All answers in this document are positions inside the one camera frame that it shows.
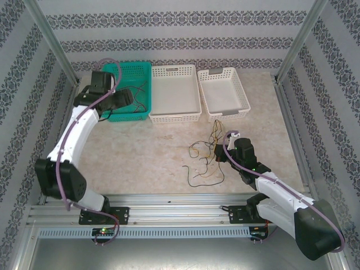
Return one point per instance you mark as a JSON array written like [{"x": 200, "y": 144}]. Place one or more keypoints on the aluminium frame post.
[
  {"x": 53, "y": 42},
  {"x": 302, "y": 42}
]

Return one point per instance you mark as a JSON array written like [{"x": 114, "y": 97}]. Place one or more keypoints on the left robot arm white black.
[{"x": 81, "y": 132}]

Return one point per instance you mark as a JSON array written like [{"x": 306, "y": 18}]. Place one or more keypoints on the large white plastic basket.
[{"x": 174, "y": 92}]

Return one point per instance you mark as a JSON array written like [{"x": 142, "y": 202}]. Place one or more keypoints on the small circuit board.
[
  {"x": 258, "y": 234},
  {"x": 104, "y": 231}
]

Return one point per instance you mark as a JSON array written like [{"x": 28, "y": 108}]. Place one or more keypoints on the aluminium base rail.
[{"x": 174, "y": 211}]

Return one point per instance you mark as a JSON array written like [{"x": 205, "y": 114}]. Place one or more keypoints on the teal plastic basket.
[{"x": 132, "y": 73}]

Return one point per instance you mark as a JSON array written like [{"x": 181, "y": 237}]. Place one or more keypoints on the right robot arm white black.
[{"x": 278, "y": 194}]

